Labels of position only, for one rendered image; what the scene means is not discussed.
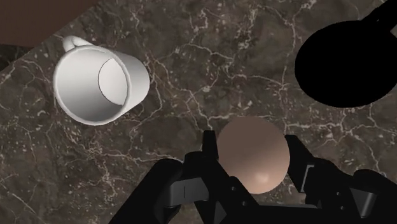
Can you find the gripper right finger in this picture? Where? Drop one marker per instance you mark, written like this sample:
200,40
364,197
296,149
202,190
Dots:
328,183

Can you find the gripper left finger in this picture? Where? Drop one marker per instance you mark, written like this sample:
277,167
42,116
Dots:
189,173

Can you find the brown egg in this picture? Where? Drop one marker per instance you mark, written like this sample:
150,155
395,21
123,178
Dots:
252,149

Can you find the black round pan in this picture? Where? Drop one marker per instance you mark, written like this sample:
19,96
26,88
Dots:
344,65

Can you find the white mug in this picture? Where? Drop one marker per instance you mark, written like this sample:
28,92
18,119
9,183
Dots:
80,90

